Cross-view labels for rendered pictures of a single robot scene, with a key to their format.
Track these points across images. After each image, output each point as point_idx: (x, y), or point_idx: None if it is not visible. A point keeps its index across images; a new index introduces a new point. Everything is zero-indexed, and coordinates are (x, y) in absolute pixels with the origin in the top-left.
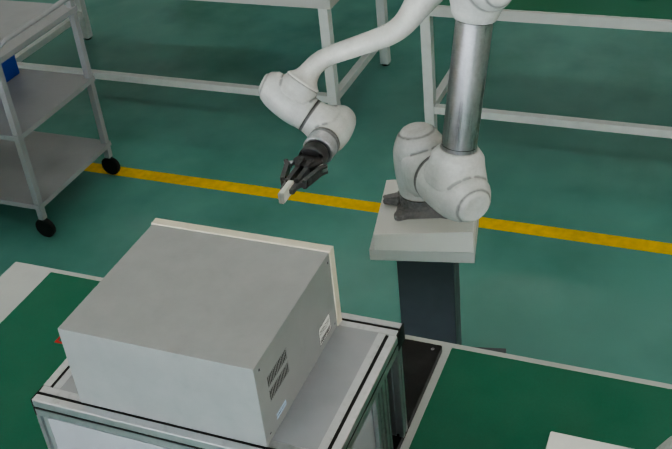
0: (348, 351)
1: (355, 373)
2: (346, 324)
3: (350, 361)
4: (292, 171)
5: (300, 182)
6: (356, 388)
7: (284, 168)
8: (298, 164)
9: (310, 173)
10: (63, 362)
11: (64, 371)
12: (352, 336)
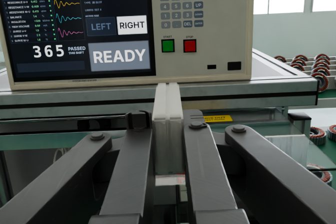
0: (8, 80)
1: (4, 75)
2: (5, 89)
3: (7, 77)
4: (213, 169)
5: (118, 140)
6: (6, 71)
7: (305, 179)
8: (208, 213)
9: (62, 179)
10: (261, 52)
11: (252, 52)
12: (0, 85)
